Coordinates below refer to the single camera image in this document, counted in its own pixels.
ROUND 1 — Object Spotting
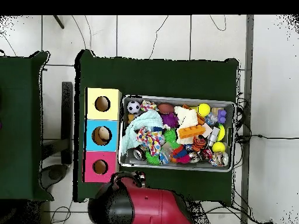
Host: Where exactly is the cream yellow cloth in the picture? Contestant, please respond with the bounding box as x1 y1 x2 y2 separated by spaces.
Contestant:
173 106 199 145

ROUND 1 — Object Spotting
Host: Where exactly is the small soccer ball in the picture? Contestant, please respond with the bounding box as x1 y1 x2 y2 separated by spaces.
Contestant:
126 100 141 115

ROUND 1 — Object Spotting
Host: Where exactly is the orange toy brick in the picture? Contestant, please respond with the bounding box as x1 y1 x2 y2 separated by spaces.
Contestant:
178 124 207 139

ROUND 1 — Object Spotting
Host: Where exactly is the wooden box with three holes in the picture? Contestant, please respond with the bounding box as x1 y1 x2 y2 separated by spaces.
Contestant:
82 87 123 183

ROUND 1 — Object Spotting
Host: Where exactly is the yellow tennis ball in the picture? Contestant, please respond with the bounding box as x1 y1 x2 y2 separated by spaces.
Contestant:
197 103 211 117

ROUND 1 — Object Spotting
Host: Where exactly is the dark green side tablecloth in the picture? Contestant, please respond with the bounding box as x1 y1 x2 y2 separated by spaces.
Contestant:
0 51 54 202

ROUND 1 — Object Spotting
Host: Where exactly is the colourful patterned cloth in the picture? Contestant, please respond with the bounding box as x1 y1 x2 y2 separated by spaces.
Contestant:
135 126 165 156

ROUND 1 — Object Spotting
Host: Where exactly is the purple spiky toy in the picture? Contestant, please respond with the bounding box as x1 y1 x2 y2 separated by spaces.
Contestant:
160 112 179 128

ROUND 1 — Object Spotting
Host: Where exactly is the brown toy football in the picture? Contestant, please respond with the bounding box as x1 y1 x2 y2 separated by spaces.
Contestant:
157 103 175 114

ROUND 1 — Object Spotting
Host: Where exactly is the black stand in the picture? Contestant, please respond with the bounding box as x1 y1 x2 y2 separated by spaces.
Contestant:
41 81 74 190

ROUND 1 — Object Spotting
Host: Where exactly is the mint green cloth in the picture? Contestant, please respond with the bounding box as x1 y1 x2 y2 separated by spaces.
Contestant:
120 109 164 156

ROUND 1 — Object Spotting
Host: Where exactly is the shallow mesh bin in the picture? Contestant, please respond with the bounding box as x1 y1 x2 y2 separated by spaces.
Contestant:
117 94 237 173

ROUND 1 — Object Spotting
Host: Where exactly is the smooth yellow ball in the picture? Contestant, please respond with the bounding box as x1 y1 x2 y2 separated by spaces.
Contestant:
211 141 227 153

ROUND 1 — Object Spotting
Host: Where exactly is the green spiky caterpillar toy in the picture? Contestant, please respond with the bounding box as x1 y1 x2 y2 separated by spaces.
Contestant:
164 128 180 150

